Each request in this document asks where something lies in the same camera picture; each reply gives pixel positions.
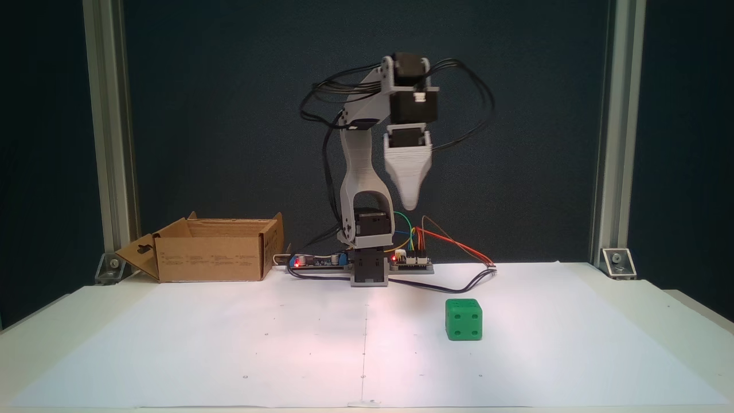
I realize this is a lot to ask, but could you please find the white paper sheet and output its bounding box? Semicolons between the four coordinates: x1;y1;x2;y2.
8;262;730;410

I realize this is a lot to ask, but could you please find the brown cardboard box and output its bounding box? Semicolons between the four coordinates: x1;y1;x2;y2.
115;212;286;283

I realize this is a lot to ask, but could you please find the black cable with white connector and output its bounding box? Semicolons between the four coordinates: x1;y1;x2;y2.
287;252;498;294

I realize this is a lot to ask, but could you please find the grey corner bracket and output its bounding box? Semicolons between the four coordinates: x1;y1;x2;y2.
600;247;638;281
94;252;139;286

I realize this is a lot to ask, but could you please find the aluminium frame post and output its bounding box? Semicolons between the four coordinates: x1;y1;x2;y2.
83;0;142;271
589;0;647;268

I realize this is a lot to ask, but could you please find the black servo cable bundle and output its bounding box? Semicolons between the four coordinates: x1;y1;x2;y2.
298;57;497;247

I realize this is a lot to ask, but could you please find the orange red wire pair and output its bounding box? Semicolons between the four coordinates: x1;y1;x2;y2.
421;216;495;268

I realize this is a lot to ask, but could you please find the green die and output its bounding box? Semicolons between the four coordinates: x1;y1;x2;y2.
445;298;483;342

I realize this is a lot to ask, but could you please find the blue power circuit board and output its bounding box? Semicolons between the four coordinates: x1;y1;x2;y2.
286;254;351;274

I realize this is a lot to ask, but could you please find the coloured jumper wire bundle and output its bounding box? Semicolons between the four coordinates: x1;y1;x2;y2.
392;212;428;254

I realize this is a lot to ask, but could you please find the motor driver circuit board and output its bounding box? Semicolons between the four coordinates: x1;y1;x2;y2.
389;249;435;275

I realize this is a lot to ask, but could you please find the grey wedge gripper finger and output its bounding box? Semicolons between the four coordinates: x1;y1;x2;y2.
383;150;432;212

